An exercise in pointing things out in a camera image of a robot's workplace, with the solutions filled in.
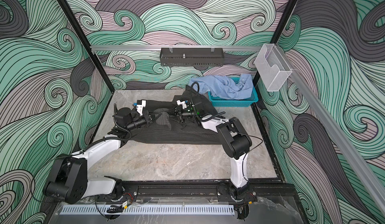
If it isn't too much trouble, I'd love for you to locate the black corner post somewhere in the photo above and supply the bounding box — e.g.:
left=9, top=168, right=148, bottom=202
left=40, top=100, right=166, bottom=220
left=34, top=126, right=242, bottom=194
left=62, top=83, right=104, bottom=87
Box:
left=253, top=0, right=306, bottom=85
left=56, top=0, right=115, bottom=94

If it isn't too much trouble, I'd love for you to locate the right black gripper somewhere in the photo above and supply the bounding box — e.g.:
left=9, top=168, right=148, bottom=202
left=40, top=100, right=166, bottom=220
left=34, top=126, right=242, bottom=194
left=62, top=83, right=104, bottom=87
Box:
left=166, top=104, right=198, bottom=123

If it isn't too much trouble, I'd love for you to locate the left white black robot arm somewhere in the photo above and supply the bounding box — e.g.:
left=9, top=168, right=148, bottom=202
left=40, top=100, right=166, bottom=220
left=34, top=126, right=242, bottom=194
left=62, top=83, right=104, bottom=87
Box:
left=43, top=100, right=156, bottom=204

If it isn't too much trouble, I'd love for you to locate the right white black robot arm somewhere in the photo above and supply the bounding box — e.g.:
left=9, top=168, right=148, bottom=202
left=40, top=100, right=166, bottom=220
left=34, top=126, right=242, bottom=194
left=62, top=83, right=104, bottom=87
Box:
left=173, top=82, right=263, bottom=202

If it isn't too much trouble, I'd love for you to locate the light blue shirt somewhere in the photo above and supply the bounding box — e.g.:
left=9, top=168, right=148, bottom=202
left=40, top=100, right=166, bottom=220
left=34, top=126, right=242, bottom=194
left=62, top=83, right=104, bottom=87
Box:
left=188, top=74, right=254, bottom=100

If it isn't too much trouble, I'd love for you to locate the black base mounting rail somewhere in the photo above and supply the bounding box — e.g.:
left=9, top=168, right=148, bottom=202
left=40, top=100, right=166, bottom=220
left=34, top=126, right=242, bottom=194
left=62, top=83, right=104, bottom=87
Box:
left=54, top=180, right=297, bottom=203

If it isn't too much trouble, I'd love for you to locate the teal plastic basket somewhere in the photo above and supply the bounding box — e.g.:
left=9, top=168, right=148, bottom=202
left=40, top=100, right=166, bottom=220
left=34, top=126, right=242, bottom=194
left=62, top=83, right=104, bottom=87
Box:
left=208, top=76, right=259, bottom=107

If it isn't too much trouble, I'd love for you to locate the aluminium rail right wall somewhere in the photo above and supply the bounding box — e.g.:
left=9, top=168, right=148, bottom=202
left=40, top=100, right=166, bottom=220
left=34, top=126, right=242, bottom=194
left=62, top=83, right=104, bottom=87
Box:
left=276, top=46, right=385, bottom=214

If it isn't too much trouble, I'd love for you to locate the black perforated metal tray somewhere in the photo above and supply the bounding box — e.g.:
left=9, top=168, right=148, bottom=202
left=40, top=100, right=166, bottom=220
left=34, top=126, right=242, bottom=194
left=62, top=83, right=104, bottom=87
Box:
left=159, top=48, right=225, bottom=67

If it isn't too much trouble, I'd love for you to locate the black corner post right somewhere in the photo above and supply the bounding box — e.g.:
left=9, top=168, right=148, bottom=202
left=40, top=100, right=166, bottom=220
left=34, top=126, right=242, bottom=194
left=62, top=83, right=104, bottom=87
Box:
left=253, top=0, right=306, bottom=85

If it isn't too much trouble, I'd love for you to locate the white slotted cable duct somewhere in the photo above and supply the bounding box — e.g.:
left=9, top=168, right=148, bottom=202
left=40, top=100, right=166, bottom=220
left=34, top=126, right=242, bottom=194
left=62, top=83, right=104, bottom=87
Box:
left=59, top=204, right=235, bottom=216

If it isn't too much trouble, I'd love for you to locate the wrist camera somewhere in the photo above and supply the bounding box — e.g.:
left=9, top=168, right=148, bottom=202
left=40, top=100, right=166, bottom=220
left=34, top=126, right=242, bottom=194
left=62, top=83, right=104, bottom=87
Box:
left=176, top=100, right=187, bottom=109
left=133, top=100, right=146, bottom=116

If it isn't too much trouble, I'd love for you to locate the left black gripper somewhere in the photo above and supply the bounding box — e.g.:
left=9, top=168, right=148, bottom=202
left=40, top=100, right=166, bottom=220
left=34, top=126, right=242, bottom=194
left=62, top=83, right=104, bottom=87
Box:
left=126, top=112, right=161, bottom=133

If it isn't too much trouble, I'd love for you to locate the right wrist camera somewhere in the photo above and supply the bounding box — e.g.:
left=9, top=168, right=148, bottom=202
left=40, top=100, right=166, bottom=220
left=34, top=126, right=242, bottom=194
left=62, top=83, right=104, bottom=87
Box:
left=176, top=100, right=187, bottom=109

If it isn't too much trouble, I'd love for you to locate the dark grey pinstriped shirt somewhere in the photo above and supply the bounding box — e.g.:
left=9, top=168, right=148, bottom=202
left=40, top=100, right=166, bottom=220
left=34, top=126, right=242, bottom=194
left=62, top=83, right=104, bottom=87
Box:
left=110, top=86, right=220, bottom=145

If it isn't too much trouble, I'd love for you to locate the black corner post left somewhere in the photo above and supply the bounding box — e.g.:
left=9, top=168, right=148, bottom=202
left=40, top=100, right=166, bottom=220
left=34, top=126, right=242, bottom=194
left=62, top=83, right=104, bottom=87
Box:
left=56, top=0, right=115, bottom=94

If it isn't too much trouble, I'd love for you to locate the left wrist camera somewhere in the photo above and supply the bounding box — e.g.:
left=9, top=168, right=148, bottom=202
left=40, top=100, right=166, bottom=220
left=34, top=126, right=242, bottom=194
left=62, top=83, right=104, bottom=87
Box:
left=133, top=100, right=146, bottom=116

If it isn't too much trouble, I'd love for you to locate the aluminium horizontal rail back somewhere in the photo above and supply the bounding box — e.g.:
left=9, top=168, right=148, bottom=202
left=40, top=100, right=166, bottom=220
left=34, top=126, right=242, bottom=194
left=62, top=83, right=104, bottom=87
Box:
left=90, top=45, right=262, bottom=52

